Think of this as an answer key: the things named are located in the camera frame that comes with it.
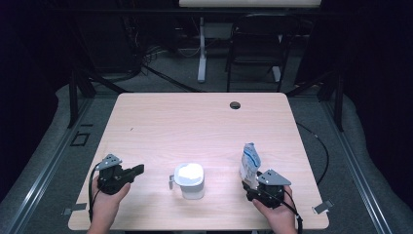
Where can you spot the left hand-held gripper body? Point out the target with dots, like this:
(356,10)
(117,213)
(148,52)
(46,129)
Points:
(112,180)

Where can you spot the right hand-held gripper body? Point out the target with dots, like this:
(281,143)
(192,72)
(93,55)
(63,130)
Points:
(271,193)

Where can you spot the white and blue bag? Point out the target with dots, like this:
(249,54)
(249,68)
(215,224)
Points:
(250,161)

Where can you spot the clear container with white lid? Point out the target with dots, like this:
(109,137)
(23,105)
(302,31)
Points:
(190,175)

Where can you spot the person's right hand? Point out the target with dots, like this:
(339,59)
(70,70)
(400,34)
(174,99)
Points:
(282,214)

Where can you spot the person's left hand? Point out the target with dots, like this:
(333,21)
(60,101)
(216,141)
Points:
(105,209)

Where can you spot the grey tape strip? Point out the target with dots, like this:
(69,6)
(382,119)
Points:
(78,206)
(323,206)

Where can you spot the white standing desk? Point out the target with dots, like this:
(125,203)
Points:
(202,65)

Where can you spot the dark curtain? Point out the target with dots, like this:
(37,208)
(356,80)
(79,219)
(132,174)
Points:
(380,81)
(26,81)

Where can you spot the black folding chair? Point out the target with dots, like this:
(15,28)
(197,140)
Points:
(256,42)

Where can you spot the aluminium floor rail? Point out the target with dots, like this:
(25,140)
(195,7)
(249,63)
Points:
(355,169)
(47,169)

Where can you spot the black metal frame post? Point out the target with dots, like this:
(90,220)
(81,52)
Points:
(339,107)
(73,104)

